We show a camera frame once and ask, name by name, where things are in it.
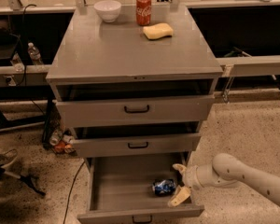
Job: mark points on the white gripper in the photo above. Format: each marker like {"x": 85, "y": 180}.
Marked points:
{"x": 189, "y": 175}

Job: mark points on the blue pepsi can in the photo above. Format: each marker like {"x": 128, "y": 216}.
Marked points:
{"x": 163, "y": 187}

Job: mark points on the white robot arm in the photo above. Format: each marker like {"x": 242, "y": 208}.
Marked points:
{"x": 225, "y": 171}

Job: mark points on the middle grey drawer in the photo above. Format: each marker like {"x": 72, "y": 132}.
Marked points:
{"x": 136, "y": 145}

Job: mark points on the grey drawer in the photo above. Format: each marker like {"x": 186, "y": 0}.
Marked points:
{"x": 121, "y": 190}
{"x": 136, "y": 145}
{"x": 159, "y": 110}

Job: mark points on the bottom grey drawer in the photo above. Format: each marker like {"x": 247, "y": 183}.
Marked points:
{"x": 121, "y": 190}

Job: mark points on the grey drawer cabinet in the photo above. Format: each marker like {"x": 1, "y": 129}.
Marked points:
{"x": 111, "y": 61}

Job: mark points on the top grey drawer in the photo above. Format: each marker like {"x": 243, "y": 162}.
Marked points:
{"x": 159, "y": 110}

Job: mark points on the red coca-cola can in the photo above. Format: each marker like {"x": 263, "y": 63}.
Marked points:
{"x": 143, "y": 12}

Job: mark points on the small items pile on floor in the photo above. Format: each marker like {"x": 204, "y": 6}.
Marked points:
{"x": 61, "y": 142}

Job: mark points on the yellow sponge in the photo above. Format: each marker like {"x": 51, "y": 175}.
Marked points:
{"x": 158, "y": 31}

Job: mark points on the black tripod stand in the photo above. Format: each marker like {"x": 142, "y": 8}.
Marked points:
{"x": 24, "y": 179}

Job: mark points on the white bowl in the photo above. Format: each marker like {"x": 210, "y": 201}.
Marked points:
{"x": 108, "y": 10}

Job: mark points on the clear water bottle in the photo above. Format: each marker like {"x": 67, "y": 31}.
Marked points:
{"x": 34, "y": 54}

